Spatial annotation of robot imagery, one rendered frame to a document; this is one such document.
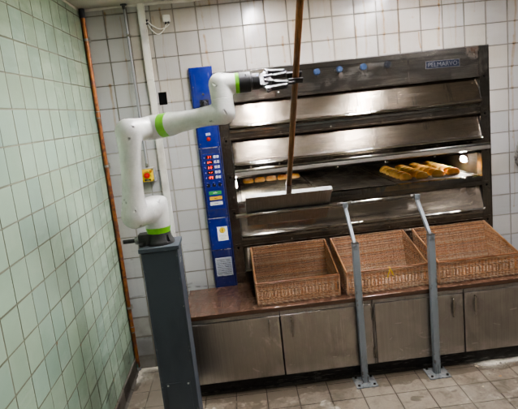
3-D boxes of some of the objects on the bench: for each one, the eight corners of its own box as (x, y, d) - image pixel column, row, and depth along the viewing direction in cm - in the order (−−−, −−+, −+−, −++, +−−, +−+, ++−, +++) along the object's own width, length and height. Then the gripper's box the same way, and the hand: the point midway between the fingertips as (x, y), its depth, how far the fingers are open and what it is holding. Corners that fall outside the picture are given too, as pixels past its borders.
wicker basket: (330, 273, 384) (328, 237, 379) (405, 264, 387) (403, 228, 382) (347, 296, 336) (343, 255, 331) (431, 285, 339) (429, 244, 334)
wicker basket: (252, 282, 382) (248, 246, 377) (328, 273, 385) (325, 237, 380) (256, 307, 334) (252, 265, 329) (343, 296, 337) (339, 256, 332)
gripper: (249, 75, 246) (299, 70, 247) (253, 100, 238) (304, 95, 239) (248, 62, 240) (300, 58, 241) (252, 88, 232) (305, 83, 233)
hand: (295, 77), depth 240 cm, fingers closed on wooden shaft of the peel, 3 cm apart
